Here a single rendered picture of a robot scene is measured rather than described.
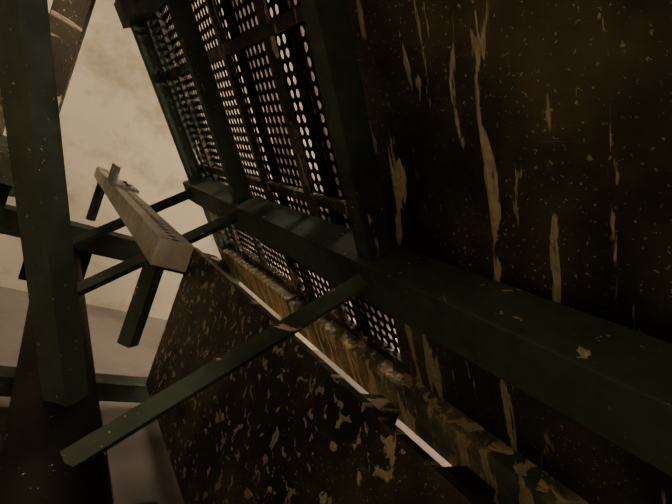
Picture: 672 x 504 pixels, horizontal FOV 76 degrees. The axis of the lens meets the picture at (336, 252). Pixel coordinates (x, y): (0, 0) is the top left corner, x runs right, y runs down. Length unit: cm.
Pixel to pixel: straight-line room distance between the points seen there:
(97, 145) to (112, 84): 41
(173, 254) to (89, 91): 278
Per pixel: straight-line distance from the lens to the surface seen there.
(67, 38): 129
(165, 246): 64
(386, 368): 101
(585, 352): 49
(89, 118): 336
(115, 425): 67
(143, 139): 334
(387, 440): 79
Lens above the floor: 112
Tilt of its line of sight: 3 degrees down
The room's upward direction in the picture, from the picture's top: 20 degrees clockwise
